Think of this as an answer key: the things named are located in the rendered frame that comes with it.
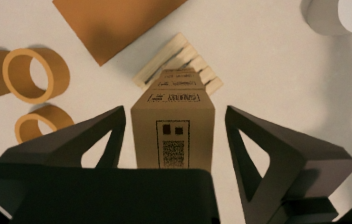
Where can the white tape roll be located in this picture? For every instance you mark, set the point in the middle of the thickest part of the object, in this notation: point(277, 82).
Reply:
point(330, 17)

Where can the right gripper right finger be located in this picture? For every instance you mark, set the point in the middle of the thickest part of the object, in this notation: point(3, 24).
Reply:
point(301, 166)

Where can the small wooden pallet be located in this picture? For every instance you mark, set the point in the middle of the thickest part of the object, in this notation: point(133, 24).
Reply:
point(159, 61)

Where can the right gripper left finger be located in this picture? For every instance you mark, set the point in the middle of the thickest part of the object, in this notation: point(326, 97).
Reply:
point(65, 147)

